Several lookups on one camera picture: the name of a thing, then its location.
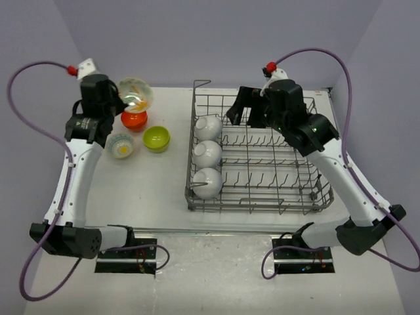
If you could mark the beige blue patterned bowl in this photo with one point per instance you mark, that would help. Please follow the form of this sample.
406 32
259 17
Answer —
120 146

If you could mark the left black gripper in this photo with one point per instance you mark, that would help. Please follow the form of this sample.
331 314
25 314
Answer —
121 104

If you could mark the white bowl front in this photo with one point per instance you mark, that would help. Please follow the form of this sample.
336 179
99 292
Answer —
207 183

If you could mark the white bowl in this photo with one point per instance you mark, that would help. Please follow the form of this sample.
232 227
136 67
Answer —
207 154
208 128
207 183

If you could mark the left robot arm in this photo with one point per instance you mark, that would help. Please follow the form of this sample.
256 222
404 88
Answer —
63 231

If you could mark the lime green bowl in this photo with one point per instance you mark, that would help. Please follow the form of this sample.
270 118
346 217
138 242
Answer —
157 147
156 133

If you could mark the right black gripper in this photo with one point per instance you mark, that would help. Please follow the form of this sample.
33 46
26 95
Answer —
243 100

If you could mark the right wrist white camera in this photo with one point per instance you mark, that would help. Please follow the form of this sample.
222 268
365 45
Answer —
272 74

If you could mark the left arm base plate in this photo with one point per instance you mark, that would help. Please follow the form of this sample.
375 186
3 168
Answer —
138 261

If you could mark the grey wire dish rack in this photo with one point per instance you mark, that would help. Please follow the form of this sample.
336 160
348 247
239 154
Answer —
260 172

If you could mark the floral patterned bowl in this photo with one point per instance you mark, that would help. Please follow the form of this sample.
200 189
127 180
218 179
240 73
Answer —
136 94

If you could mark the white bowl middle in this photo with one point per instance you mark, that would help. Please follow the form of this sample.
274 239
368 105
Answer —
207 154

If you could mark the orange bowl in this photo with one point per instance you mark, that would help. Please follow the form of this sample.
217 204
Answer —
141 126
125 114

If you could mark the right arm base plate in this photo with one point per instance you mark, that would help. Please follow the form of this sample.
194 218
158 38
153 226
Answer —
290 261

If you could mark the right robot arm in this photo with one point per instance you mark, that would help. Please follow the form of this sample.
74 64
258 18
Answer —
319 142

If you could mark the white bowl rear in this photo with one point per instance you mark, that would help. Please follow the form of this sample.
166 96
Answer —
208 128

